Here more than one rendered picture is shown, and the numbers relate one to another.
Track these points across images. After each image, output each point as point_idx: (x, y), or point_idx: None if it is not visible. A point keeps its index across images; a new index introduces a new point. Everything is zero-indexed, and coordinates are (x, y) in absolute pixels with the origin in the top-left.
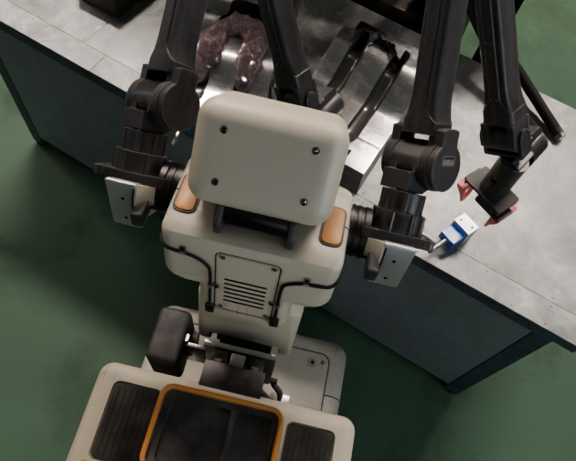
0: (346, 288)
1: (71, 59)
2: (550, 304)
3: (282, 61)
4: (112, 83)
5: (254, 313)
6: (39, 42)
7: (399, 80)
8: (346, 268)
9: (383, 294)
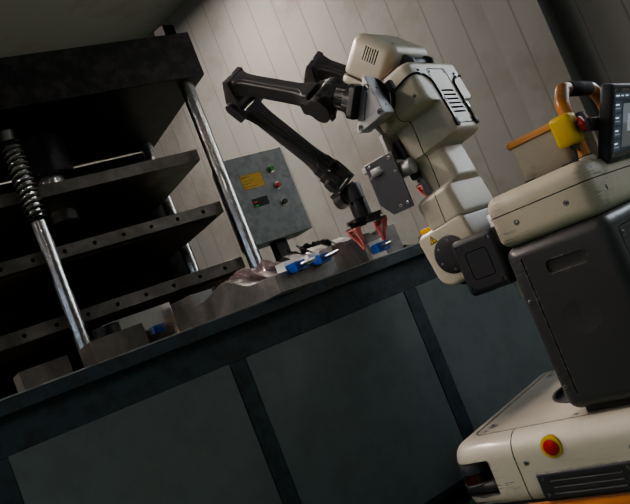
0: (482, 375)
1: (171, 335)
2: None
3: (317, 152)
4: (219, 317)
5: (467, 117)
6: (130, 350)
7: (335, 241)
8: (461, 342)
9: (492, 334)
